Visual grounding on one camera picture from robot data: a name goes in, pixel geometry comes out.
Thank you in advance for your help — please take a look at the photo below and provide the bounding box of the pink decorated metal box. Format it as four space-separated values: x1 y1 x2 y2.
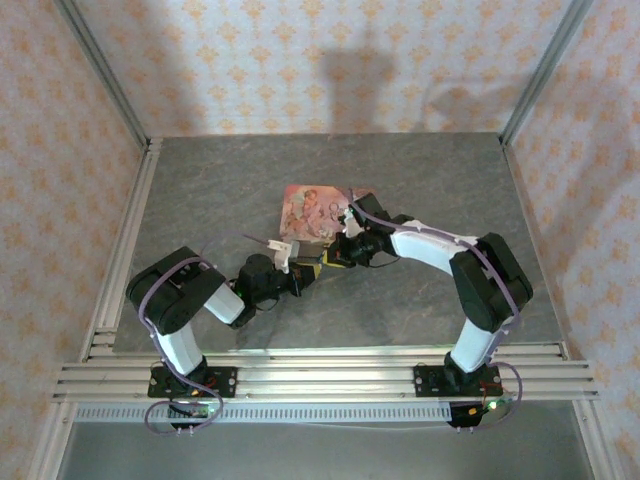
278 183 379 264

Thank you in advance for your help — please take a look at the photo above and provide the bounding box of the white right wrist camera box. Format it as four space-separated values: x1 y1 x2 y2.
341 207 362 240

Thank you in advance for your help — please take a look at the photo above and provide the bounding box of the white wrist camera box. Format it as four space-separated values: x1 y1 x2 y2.
341 207 362 240
267 239 294 274

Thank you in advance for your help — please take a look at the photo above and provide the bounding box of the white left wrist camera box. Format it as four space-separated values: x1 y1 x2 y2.
267 239 294 274

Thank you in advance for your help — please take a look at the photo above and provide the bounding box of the aluminium mounting rail beam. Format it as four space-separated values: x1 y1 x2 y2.
52 349 601 402

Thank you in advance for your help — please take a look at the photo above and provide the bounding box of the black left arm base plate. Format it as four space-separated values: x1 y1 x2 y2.
147 366 239 400

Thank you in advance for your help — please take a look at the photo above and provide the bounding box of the slotted grey cable duct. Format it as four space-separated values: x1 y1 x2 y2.
73 402 454 425

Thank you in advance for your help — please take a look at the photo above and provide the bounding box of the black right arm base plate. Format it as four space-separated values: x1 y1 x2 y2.
413 363 504 400

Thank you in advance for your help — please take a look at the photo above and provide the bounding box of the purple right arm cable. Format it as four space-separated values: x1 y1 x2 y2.
347 187 526 434

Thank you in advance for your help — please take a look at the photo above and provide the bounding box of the aluminium frame post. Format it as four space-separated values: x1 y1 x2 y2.
58 0 152 151
498 0 597 149

